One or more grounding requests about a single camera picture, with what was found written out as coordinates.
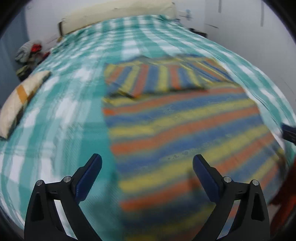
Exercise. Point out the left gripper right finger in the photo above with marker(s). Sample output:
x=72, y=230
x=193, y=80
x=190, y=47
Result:
x=251, y=220

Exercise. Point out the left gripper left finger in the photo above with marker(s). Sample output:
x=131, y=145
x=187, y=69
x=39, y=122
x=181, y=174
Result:
x=42, y=220

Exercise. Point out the striped knit sweater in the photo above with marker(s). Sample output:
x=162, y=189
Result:
x=160, y=113

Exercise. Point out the orange fleece clothing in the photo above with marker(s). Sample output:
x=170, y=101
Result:
x=285, y=198

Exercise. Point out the clothes pile beside bed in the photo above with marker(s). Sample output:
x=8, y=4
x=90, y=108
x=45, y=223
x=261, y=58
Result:
x=29, y=55

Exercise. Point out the teal plaid bed cover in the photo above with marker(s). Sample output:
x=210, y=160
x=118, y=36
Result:
x=63, y=125

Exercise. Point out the white wardrobe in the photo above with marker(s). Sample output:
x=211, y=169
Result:
x=252, y=30

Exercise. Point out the cream orange striped pillow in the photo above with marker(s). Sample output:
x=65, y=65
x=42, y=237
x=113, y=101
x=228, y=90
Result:
x=14, y=107

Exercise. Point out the dark bedside table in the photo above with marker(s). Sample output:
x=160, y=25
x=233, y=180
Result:
x=203, y=34

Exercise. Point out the cream padded headboard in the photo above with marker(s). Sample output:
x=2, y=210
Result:
x=112, y=10

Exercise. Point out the blue curtain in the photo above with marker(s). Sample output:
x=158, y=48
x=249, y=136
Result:
x=12, y=38

